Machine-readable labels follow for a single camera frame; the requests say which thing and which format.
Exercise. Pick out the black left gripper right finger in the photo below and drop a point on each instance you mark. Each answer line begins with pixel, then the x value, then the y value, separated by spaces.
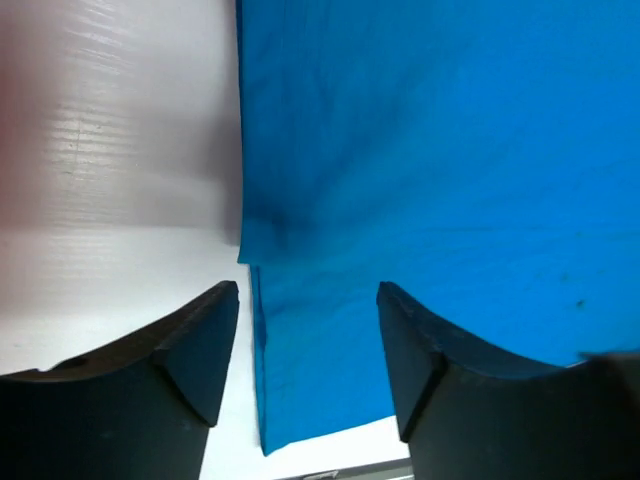
pixel 468 409

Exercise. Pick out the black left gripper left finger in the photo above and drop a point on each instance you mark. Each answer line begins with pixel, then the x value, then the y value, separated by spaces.
pixel 140 407

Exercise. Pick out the blue t shirt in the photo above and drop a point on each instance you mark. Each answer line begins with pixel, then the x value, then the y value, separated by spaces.
pixel 483 155

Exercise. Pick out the aluminium frame rail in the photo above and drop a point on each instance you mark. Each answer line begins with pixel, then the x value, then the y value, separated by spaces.
pixel 394 469

